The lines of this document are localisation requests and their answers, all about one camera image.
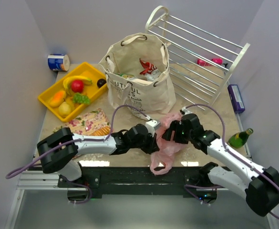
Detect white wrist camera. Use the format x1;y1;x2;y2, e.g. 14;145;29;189
179;107;192;116
145;119;161;132

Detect green toy grapes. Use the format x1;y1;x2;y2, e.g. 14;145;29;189
72;93;91;104

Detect yellow toy lemon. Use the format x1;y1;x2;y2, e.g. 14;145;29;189
58;102;72;117

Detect pink plastic bag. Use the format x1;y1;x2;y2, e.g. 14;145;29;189
150;111;186;176

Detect pink packet behind rack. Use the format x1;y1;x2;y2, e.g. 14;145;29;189
196;59;212;66

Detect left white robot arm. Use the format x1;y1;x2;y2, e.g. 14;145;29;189
37;120;160;181

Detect floral rectangular plate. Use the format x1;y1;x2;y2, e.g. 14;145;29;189
53;108;111;136

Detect beige canvas tote bag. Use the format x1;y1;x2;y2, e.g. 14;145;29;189
99;33;176;118

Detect green chips bag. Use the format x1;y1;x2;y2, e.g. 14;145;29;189
118;73;138;81

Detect purple box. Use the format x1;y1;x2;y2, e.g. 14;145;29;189
227;84;245;114

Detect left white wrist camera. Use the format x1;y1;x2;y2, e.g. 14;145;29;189
145;119;161;132

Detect row of round crackers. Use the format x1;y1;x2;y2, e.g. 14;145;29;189
91;126;111;136

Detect red white snack packet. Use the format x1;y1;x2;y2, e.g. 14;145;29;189
139;59;161;82

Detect black base frame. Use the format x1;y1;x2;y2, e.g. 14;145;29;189
28;166;227;203

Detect white metal rack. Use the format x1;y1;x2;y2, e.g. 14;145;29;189
145;6;250;106

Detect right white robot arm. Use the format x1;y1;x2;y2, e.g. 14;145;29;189
162;113;279;217

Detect orange toy mango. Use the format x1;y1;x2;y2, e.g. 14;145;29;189
49;90;66;108

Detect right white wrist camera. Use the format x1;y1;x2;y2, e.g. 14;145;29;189
179;107;192;116

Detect yellow toy banana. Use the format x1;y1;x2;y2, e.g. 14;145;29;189
63;75;92;95

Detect green glass bottle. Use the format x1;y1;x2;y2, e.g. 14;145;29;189
227;128;254;149

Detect red toy apple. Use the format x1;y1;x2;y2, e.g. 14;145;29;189
71;80;84;93

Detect blue white tissue roll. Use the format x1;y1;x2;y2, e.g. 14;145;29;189
47;54;70;72

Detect dark toy plum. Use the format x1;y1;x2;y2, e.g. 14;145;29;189
97;79;106;88

